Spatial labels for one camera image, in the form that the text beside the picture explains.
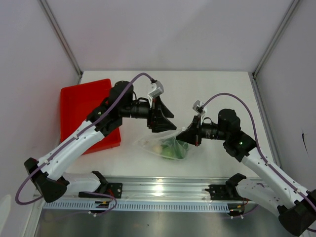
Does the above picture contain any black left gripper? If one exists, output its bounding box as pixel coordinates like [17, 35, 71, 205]
[120, 95, 177, 133]

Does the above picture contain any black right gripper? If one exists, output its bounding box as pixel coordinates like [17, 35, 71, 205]
[176, 115, 229, 147]

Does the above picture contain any green bell pepper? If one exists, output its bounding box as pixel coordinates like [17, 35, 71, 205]
[173, 140, 190, 159]

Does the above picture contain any clear zip top bag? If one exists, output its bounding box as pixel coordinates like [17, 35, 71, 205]
[133, 128, 194, 160]

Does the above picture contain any green round lime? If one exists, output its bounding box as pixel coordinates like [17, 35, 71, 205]
[160, 147, 177, 159]

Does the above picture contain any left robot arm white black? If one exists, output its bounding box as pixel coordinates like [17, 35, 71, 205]
[24, 80, 177, 203]

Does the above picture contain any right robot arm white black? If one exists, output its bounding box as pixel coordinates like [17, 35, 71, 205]
[176, 109, 316, 237]

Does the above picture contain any red plastic tray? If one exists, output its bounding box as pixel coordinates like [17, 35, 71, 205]
[60, 79, 112, 142]

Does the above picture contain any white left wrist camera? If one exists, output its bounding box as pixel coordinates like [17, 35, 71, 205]
[147, 81, 164, 99]

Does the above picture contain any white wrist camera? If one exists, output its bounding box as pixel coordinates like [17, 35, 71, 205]
[193, 100, 207, 119]
[147, 81, 164, 99]

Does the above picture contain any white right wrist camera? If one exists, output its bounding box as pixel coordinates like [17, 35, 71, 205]
[193, 100, 207, 119]

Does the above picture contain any aluminium rail frame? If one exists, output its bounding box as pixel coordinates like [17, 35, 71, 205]
[33, 176, 303, 204]

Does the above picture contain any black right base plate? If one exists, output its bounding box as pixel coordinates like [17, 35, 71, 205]
[204, 184, 243, 201]

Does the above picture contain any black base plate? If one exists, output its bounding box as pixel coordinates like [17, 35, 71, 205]
[79, 183, 123, 198]
[204, 184, 243, 201]

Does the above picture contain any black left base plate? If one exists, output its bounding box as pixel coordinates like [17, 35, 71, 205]
[79, 183, 123, 198]

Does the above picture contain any right aluminium corner post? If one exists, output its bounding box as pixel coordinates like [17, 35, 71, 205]
[252, 0, 303, 76]

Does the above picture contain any aluminium corner post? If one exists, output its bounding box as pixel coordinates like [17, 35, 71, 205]
[252, 0, 303, 76]
[38, 0, 82, 77]

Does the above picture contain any white slotted cable duct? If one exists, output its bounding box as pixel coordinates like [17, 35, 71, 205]
[43, 200, 230, 213]

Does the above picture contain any left aluminium corner post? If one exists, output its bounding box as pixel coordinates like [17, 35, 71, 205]
[38, 0, 82, 77]

